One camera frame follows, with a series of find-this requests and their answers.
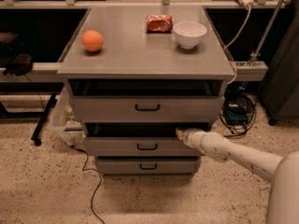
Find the grey drawer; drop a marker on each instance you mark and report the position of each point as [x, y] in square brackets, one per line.
[148, 166]
[138, 139]
[145, 100]

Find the orange fruit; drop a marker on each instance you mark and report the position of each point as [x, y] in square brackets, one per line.
[92, 41]

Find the clear plastic bag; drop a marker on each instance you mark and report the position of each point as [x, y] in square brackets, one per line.
[64, 123]

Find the grey drawer cabinet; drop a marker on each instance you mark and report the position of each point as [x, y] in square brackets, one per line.
[130, 52]

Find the metal diagonal rod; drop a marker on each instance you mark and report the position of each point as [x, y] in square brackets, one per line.
[252, 62]

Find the white bowl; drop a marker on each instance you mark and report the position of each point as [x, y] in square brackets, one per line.
[189, 34]

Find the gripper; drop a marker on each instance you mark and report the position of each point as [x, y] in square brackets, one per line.
[189, 137]

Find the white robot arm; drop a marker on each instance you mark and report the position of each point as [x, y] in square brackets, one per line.
[281, 172]

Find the blue box on floor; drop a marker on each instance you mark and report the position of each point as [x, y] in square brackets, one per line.
[235, 115]

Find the grey bottom drawer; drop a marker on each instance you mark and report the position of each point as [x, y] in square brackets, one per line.
[148, 166]

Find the grey top drawer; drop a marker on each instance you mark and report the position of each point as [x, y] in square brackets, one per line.
[145, 100]

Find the crushed red soda can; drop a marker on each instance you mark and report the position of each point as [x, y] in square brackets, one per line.
[159, 23]

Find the dark cabinet right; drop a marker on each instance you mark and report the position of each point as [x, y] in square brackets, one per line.
[279, 91]

